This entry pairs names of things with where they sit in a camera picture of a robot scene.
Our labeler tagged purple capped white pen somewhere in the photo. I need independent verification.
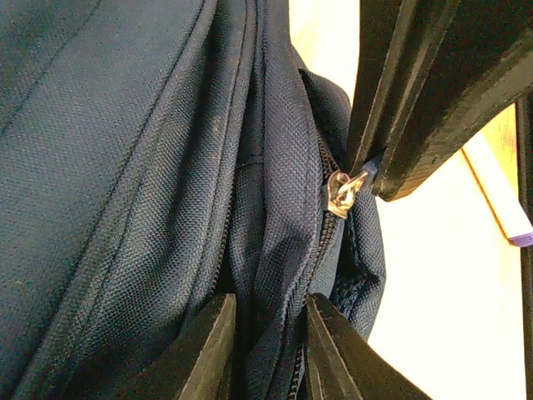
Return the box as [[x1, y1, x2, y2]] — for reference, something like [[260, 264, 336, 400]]
[[461, 133, 532, 248]]

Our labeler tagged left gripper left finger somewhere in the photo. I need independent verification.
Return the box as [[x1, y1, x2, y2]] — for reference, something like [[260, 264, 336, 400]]
[[124, 293, 237, 399]]

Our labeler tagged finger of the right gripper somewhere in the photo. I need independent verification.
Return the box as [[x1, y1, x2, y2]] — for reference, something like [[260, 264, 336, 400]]
[[374, 1, 532, 202], [346, 1, 416, 175]]

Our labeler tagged navy blue backpack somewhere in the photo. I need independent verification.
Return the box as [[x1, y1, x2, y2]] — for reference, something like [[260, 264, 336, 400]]
[[1, 1, 386, 399]]

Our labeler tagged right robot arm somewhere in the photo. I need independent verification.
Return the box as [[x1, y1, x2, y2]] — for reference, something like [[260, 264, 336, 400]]
[[343, 0, 532, 213]]

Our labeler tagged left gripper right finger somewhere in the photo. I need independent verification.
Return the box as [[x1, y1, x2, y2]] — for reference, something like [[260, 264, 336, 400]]
[[305, 293, 429, 400]]

